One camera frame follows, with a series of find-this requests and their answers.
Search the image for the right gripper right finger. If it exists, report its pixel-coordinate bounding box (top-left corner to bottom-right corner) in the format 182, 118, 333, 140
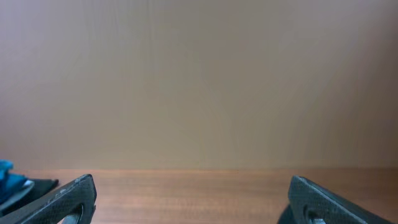
278, 175, 391, 224

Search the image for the blue polo shirt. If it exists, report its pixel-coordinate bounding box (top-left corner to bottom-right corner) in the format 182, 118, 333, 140
1, 159, 27, 203

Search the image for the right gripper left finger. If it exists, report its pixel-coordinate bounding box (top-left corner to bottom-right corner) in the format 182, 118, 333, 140
1, 174, 97, 224

